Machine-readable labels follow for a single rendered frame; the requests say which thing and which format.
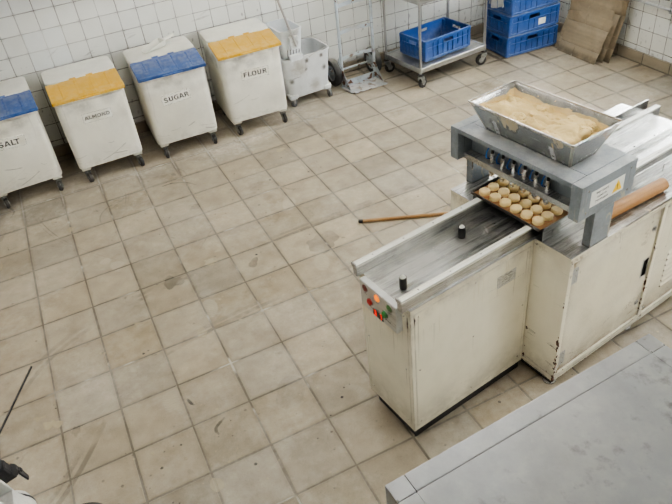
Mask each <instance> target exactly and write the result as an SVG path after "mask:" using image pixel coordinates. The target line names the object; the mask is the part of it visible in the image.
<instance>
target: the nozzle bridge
mask: <svg viewBox="0 0 672 504"><path fill-rule="evenodd" d="M488 148H490V149H489V150H488V152H487V157H490V153H491V149H492V150H494V153H495V163H494V164H491V163H490V159H486V157H485V154H486V151H487V149H488ZM498 153H500V155H499V156H498V160H497V162H498V163H499V162H500V161H501V158H502V155H504V156H505V158H506V159H505V160H506V161H505V168H504V169H501V168H500V165H499V164H496V157H497V155H498ZM451 157H453V158H455V159H457V160H459V159H461V158H463V157H464V158H465V159H467V175H466V181H467V182H469V183H471V184H473V183H475V182H477V181H479V180H481V179H483V178H485V177H487V176H489V171H490V172H492V173H494V174H496V175H498V176H500V177H502V178H504V179H506V180H508V181H509V182H511V183H513V184H515V185H517V186H519V187H521V188H523V189H525V190H527V191H529V192H531V193H533V194H534V195H536V196H538V197H540V198H542V199H544V200H546V201H548V202H550V203H552V204H554V205H556V206H558V207H559V208H561V209H563V210H565V211H567V212H568V219H570V220H572V221H574V222H576V223H579V222H580V221H582V220H584V219H585V218H586V219H585V225H584V231H583V237H582V243H581V244H582V245H583V246H585V247H587V248H591V247H592V246H594V245H596V244H597V243H599V242H600V241H602V240H604V239H605V238H607V237H608V233H609V228H610V223H611V218H612V212H613V207H614V201H616V200H618V199H619V198H621V197H623V196H624V195H626V194H628V193H629V192H631V190H632V186H633V181H634V176H635V172H636V167H637V162H638V157H636V156H633V155H631V154H627V153H626V152H623V151H621V150H619V149H616V148H614V147H611V146H609V145H606V144H603V145H602V147H601V148H600V149H599V150H598V152H597V153H596V154H594V155H592V156H590V157H588V158H586V159H584V160H583V161H581V162H579V163H577V164H575V165H573V166H571V167H568V166H566V165H564V164H562V163H560V162H558V161H555V160H553V159H551V158H549V157H547V156H545V155H542V154H540V153H538V152H536V151H534V150H531V149H529V148H527V147H525V146H523V145H521V144H518V143H516V142H514V141H512V140H510V139H508V138H505V137H503V136H501V135H499V134H497V133H495V132H492V131H490V130H488V129H486V128H485V126H484V125H483V123H482V121H481V120H480V118H479V117H478V115H477V114H475V115H473V116H471V117H469V118H467V119H464V120H462V121H460V122H458V123H456V124H453V125H451ZM509 158H510V159H511V160H510V162H509V164H508V168H511V164H512V160H514V161H516V174H514V175H512V174H511V170H508V169H507V162H508V160H509ZM520 164H522V166H521V168H520V171H519V173H520V174H521V173H522V169H523V167H524V166H527V169H528V171H527V179H526V180H522V176H521V175H518V168H519V166H520ZM532 169H533V170H534V171H533V172H532V175H531V180H532V179H534V174H535V171H537V172H539V173H538V174H539V182H538V185H537V186H534V185H533V181H530V180H529V175H530V173H531V171H532ZM544 175H545V176H546V177H545V178H544V180H543V185H545V182H546V180H547V177H549V178H551V179H550V180H551V186H550V191H549V192H546V191H545V187H542V186H541V181H542V179H543V177H544Z"/></svg>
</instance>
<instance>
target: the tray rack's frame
mask: <svg viewBox="0 0 672 504"><path fill-rule="evenodd" d="M404 476H405V477H406V479H407V480H408V481H409V483H410V484H411V485H412V487H413V488H414V489H415V491H416V493H415V494H413V495H412V496H410V497H408V498H406V499H405V500H403V501H401V502H400V503H398V504H672V349H670V348H669V347H668V346H664V347H662V348H660V349H658V350H657V351H655V352H653V353H650V352H649V351H647V350H646V349H645V348H643V347H642V346H641V345H639V344H638V343H637V342H633V343H632V344H630V345H628V346H626V347H625V348H623V349H621V350H619V351H618V352H616V353H614V354H613V355H611V356H609V357H607V358H606V359H604V360H602V361H600V362H599V363H597V364H595V365H593V366H592V367H590V368H588V369H586V370H585V371H583V372H581V373H580V374H578V375H576V376H574V377H573V378H571V379H569V380H567V381H566V382H564V383H562V384H560V385H559V386H557V387H555V388H553V389H552V390H550V391H548V392H547V393H545V394H543V395H541V396H540V397H538V398H536V399H534V400H533V401H531V402H529V403H527V404H526V405H524V406H522V407H520V408H519V409H517V410H515V411H514V412H512V413H510V414H508V415H507V416H505V417H503V418H501V419H500V420H498V421H496V422H494V423H493V424H491V425H489V426H487V427H486V428H484V429H482V430H481V431H479V432H477V433H475V434H474V435H472V436H470V437H468V438H467V439H465V440H463V441H461V442H460V443H458V444H456V445H454V446H453V447H451V448H449V449H448V450H446V451H444V452H442V453H441V454H439V455H437V456H435V457H434V458H432V459H430V460H428V461H427V462H425V463H423V464H421V465H420V466H418V467H416V468H415V469H413V470H411V471H409V472H408V473H406V474H405V475H404Z"/></svg>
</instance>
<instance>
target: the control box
mask: <svg viewBox="0 0 672 504"><path fill-rule="evenodd" d="M359 279H360V289H361V299H362V304H363V305H364V306H366V307H367V308H368V309H369V310H370V311H371V312H372V313H373V314H374V310H375V311H376V312H375V314H377V317H378V318H379V317H381V316H382V314H381V313H382V312H383V311H385V312H386V314H387V318H383V316H382V322H384V323H385V324H386V325H387V326H389V327H390V328H391V329H392V330H393V331H394V332H395V333H397V334H398V333H400V332H401V331H403V324H402V314H401V313H400V312H399V311H398V310H397V302H396V301H395V299H393V298H392V297H391V296H390V295H389V294H387V293H386V292H385V291H384V290H382V289H381V288H380V287H379V286H377V285H376V284H375V283H374V282H373V281H371V280H370V279H369V278H368V277H366V276H363V277H361V278H359ZM362 285H364V286H365V287H366V288H367V292H365V291H364V290H363V287H362ZM374 295H376V296H377V297H378V299H379V302H377V301H376V300H375V298H374ZM368 298H369V299H370V300H371V301H372V305H368V303H367V299H368ZM387 305H388V306H389V307H390V308H391V313H390V312H389V311H388V310H387V308H386V306H387ZM375 314H374V315H375ZM379 315H381V316H379ZM375 316H376V315H375ZM379 319H381V318H379Z"/></svg>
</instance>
